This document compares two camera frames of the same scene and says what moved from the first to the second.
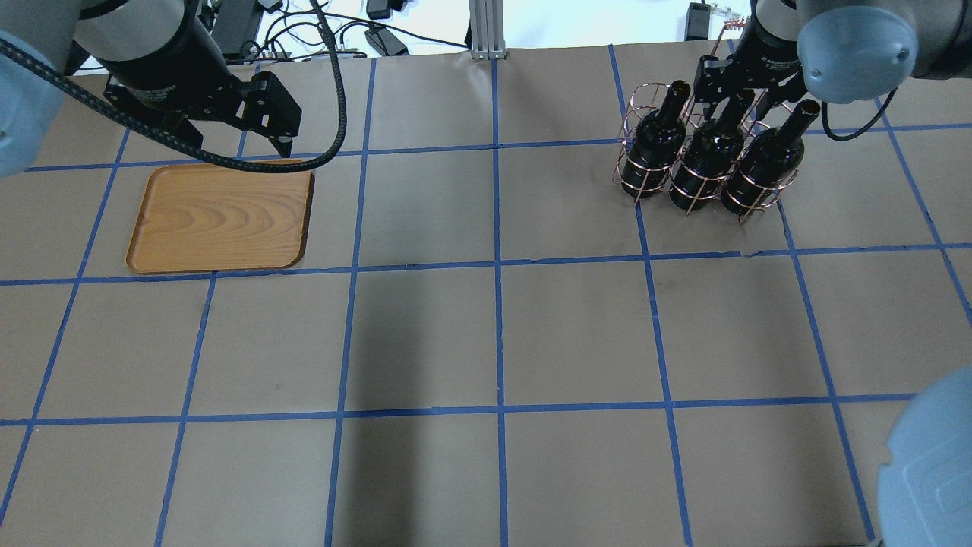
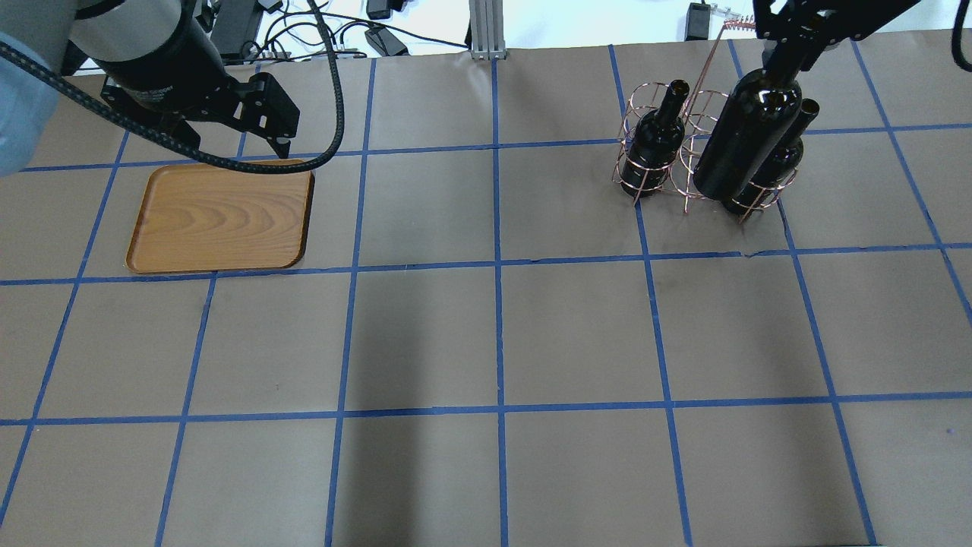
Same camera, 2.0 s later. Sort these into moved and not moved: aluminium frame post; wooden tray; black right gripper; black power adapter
Moved: black right gripper
Not moved: aluminium frame post; black power adapter; wooden tray
